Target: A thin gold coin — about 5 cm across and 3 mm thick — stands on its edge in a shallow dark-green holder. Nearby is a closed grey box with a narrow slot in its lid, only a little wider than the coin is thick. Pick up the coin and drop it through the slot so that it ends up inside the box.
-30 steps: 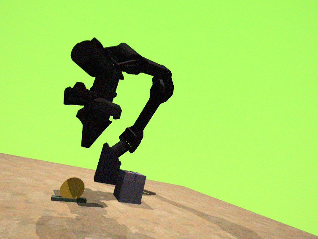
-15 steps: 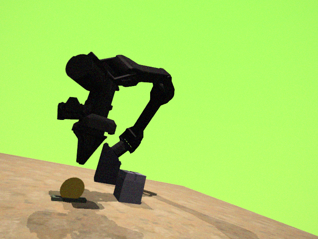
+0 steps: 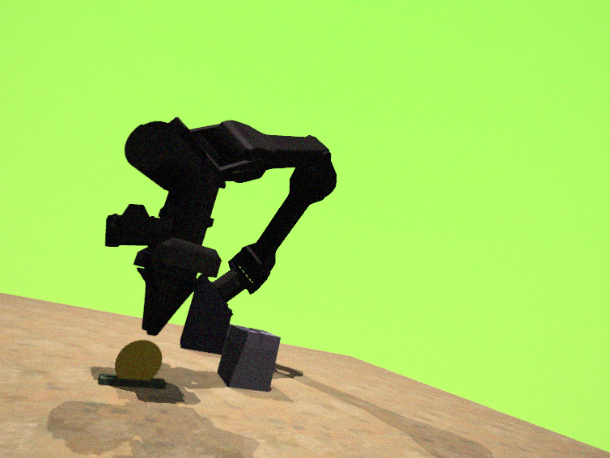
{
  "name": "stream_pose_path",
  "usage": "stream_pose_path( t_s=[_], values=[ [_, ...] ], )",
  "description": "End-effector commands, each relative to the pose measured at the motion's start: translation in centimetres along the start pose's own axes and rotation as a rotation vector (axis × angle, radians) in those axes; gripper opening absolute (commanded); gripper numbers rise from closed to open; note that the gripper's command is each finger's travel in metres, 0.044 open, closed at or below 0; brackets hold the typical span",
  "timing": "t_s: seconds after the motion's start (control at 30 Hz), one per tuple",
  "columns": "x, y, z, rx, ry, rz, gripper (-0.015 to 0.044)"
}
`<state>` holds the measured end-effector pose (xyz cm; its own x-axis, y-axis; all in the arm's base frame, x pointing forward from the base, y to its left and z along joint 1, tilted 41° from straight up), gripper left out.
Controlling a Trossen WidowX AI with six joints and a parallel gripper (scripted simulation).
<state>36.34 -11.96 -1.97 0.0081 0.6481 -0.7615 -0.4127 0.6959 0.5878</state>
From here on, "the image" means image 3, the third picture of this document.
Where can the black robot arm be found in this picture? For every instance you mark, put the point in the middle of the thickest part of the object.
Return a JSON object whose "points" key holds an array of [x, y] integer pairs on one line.
{"points": [[192, 164]]}

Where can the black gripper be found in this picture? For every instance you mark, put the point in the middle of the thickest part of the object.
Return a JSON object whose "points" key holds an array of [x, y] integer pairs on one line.
{"points": [[170, 272]]}

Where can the gold coin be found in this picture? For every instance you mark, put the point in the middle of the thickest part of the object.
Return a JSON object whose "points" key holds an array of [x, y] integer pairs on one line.
{"points": [[139, 360]]}

